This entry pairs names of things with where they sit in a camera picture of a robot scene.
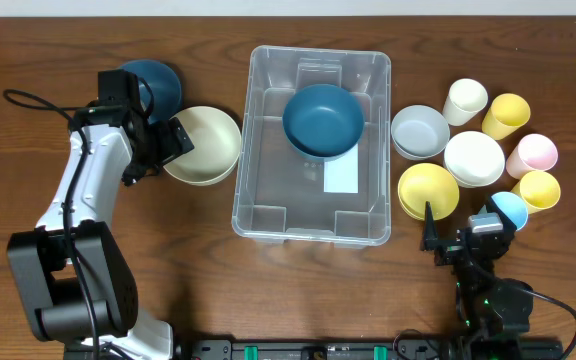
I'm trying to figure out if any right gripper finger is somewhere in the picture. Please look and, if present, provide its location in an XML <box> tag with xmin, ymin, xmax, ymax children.
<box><xmin>484</xmin><ymin>196</ymin><xmax>514</xmax><ymax>232</ymax></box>
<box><xmin>421</xmin><ymin>201</ymin><xmax>438</xmax><ymax>246</ymax></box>

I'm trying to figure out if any cream large bowl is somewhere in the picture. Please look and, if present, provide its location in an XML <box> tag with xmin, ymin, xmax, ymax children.
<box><xmin>164</xmin><ymin>106</ymin><xmax>242</xmax><ymax>186</ymax></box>

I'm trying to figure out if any dark blue bowl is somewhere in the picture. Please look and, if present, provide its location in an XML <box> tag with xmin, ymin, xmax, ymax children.
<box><xmin>282</xmin><ymin>84</ymin><xmax>365</xmax><ymax>161</ymax></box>
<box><xmin>120</xmin><ymin>59</ymin><xmax>182</xmax><ymax>124</ymax></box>

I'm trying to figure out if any pink cup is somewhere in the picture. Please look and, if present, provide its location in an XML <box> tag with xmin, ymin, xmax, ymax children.
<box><xmin>506</xmin><ymin>134</ymin><xmax>559</xmax><ymax>179</ymax></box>

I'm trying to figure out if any yellow cup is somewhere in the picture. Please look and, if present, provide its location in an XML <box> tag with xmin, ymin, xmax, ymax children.
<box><xmin>511</xmin><ymin>171</ymin><xmax>561</xmax><ymax>214</ymax></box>
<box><xmin>482</xmin><ymin>93</ymin><xmax>531</xmax><ymax>140</ymax></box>

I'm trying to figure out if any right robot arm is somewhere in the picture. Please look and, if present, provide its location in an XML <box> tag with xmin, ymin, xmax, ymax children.
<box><xmin>420</xmin><ymin>199</ymin><xmax>533</xmax><ymax>359</ymax></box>

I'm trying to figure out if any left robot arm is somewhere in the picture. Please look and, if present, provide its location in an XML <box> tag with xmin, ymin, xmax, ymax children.
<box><xmin>7</xmin><ymin>60</ymin><xmax>193</xmax><ymax>359</ymax></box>

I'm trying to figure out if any light blue cup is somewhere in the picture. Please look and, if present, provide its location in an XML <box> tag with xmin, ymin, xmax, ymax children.
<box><xmin>491</xmin><ymin>192</ymin><xmax>529</xmax><ymax>231</ymax></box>

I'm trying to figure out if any yellow small bowl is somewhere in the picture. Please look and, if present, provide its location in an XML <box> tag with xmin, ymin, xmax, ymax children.
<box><xmin>397</xmin><ymin>163</ymin><xmax>460</xmax><ymax>220</ymax></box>

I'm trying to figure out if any white small bowl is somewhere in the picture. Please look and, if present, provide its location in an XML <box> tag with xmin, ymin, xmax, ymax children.
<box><xmin>443</xmin><ymin>131</ymin><xmax>506</xmax><ymax>188</ymax></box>

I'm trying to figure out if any grey small bowl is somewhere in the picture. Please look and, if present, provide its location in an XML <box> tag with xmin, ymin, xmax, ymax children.
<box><xmin>391</xmin><ymin>105</ymin><xmax>450</xmax><ymax>160</ymax></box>

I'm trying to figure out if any white label in bin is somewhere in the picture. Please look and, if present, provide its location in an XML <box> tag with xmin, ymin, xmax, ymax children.
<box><xmin>324</xmin><ymin>145</ymin><xmax>359</xmax><ymax>194</ymax></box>

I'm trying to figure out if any cream cup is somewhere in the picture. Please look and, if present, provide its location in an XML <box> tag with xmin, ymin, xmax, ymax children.
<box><xmin>442</xmin><ymin>78</ymin><xmax>488</xmax><ymax>126</ymax></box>

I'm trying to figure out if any clear plastic storage bin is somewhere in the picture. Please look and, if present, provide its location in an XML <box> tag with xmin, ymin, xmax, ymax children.
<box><xmin>232</xmin><ymin>45</ymin><xmax>391</xmax><ymax>248</ymax></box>

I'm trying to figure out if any left black cable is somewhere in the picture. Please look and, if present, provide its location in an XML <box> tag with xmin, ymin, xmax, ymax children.
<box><xmin>2</xmin><ymin>88</ymin><xmax>119</xmax><ymax>360</ymax></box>

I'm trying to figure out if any black cable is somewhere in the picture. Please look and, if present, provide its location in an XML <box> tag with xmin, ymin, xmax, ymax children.
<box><xmin>515</xmin><ymin>284</ymin><xmax>576</xmax><ymax>360</ymax></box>
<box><xmin>2</xmin><ymin>88</ymin><xmax>119</xmax><ymax>360</ymax></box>

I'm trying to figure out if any right black cable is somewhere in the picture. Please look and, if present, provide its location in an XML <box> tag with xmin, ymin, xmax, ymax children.
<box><xmin>515</xmin><ymin>284</ymin><xmax>576</xmax><ymax>360</ymax></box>

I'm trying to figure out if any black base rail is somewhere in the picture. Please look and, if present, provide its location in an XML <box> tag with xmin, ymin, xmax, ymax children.
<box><xmin>172</xmin><ymin>339</ymin><xmax>565</xmax><ymax>360</ymax></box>

